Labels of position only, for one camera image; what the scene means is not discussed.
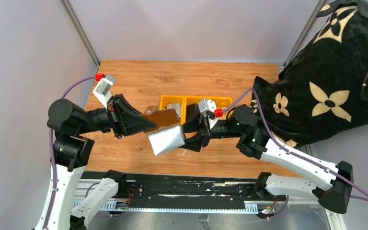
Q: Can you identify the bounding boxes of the brown leather card holder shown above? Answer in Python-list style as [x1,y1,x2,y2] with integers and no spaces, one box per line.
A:
[141,105,181,134]

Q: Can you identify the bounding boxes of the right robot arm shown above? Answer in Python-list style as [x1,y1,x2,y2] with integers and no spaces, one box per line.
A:
[182,105,353,214]

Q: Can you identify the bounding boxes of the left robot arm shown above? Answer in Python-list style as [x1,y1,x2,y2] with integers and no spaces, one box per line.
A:
[36,94,156,230]

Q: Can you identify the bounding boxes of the silver cards in left bin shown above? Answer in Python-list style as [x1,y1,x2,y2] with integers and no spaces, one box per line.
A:
[165,103,182,118]

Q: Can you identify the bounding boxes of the middle yellow bin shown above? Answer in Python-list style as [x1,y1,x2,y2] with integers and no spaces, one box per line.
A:
[184,96,206,120]

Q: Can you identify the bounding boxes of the yellow bin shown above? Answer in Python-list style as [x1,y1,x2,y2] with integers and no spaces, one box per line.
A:
[184,96,206,120]
[159,94,186,125]
[207,96,233,110]

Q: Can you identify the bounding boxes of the right yellow bin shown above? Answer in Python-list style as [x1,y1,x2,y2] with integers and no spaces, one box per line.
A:
[207,96,233,110]

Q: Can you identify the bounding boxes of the left yellow bin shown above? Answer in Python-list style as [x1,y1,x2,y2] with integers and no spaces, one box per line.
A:
[159,94,186,125]

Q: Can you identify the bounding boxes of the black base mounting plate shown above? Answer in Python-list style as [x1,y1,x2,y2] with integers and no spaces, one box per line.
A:
[80,171,287,210]

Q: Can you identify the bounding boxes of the black floral blanket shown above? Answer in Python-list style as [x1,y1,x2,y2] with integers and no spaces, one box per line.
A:
[250,0,368,147]

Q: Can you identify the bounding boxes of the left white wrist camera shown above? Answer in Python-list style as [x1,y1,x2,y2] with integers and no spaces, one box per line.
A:
[92,73,116,109]

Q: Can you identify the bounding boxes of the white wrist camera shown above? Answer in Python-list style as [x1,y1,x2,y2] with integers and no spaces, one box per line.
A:
[198,98,222,129]
[92,73,116,109]

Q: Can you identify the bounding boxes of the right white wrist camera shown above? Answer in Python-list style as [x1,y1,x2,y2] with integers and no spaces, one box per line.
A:
[198,98,222,129]

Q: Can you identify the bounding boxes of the aluminium frame rail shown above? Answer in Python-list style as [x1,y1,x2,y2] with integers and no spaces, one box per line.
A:
[38,177,348,230]

